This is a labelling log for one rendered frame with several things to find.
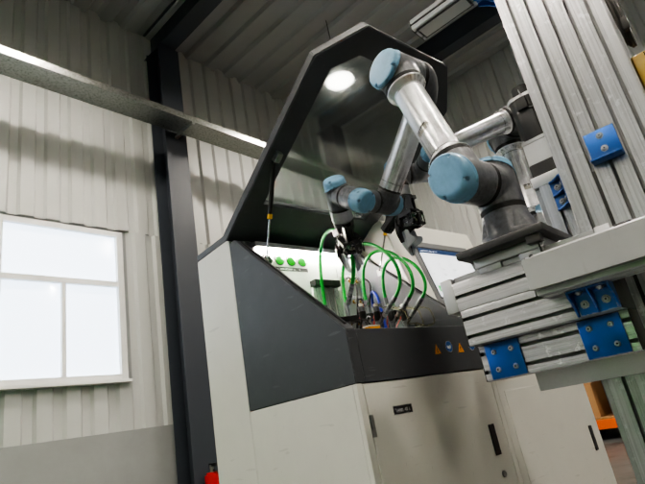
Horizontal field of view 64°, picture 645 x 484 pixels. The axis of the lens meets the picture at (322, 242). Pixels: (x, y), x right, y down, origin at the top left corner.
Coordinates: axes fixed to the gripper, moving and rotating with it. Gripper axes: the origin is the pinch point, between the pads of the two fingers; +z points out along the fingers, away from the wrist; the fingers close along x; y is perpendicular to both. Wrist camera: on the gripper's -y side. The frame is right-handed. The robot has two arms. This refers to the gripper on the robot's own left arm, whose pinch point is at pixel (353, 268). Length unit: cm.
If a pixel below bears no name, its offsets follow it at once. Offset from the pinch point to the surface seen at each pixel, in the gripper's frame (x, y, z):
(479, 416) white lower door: 21, 38, 51
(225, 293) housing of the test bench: -46, -33, 8
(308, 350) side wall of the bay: -26.8, 21.2, 10.1
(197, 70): 21, -673, -28
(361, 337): -11.6, 32.5, 4.6
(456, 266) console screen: 65, -46, 47
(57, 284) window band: -201, -362, 104
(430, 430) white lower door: -1, 46, 37
